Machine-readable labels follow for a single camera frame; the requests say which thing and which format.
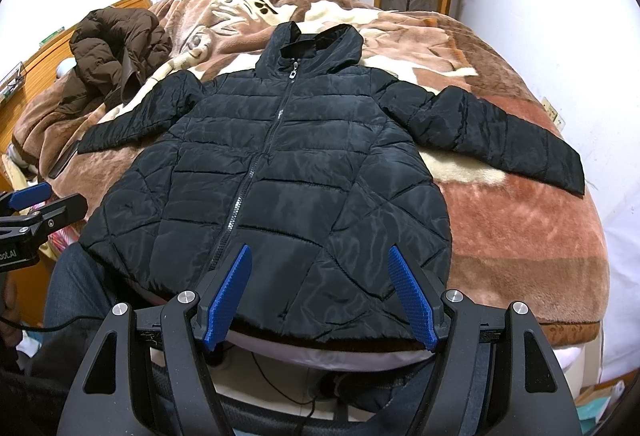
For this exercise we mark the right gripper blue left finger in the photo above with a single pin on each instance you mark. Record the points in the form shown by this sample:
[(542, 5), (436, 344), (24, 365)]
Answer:
[(222, 295)]

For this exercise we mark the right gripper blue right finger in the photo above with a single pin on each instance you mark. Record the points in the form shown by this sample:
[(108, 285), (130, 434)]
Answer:
[(416, 306)]

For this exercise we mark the black hooded puffer jacket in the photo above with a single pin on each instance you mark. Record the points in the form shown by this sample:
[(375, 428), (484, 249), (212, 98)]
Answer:
[(312, 160)]

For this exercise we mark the blue jeans leg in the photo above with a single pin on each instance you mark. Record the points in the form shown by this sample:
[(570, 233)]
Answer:
[(81, 293)]

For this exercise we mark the brown cream plush blanket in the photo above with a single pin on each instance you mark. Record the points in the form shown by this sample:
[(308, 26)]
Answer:
[(512, 238)]

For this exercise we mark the wooden headboard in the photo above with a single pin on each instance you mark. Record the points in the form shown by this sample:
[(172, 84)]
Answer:
[(36, 98)]

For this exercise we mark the brown puffer jacket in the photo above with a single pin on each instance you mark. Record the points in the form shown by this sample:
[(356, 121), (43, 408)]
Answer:
[(116, 50)]

